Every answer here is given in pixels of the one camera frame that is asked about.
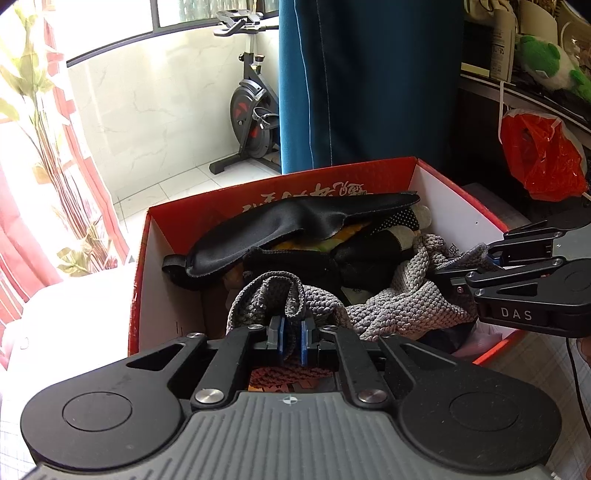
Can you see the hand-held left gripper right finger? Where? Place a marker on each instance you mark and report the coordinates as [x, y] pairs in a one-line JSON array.
[[305, 344]]

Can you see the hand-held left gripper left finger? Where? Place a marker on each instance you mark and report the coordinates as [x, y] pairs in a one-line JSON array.
[[279, 339]]

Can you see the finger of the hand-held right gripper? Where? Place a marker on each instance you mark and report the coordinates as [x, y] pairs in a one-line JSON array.
[[498, 277], [531, 244]]

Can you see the grey knitted cloth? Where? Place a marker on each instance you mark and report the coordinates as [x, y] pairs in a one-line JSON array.
[[397, 309]]

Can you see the black eye mask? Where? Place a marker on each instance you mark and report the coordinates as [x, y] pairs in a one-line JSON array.
[[277, 230]]

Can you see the black polka dot cloth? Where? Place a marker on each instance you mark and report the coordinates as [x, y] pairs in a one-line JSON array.
[[397, 219]]

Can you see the red cardboard box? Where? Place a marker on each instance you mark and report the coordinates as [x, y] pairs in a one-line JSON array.
[[159, 286]]

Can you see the red plastic bag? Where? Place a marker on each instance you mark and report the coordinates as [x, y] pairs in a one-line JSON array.
[[545, 157]]

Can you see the dark desk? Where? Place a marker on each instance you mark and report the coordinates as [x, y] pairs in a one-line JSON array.
[[485, 92]]

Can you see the yellow notepad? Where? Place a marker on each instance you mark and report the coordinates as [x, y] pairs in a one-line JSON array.
[[475, 69]]

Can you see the green plush toy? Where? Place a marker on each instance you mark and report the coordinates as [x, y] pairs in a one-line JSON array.
[[540, 55]]

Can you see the white bottle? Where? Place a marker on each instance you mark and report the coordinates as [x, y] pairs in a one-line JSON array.
[[501, 50]]

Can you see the black exercise bike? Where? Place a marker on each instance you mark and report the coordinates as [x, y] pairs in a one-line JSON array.
[[247, 120]]

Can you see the blue curtain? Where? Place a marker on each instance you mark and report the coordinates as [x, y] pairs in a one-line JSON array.
[[369, 83]]

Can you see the cream canvas bag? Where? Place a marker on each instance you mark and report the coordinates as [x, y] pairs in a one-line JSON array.
[[485, 7]]

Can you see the window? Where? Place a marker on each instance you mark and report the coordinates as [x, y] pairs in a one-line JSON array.
[[194, 11]]

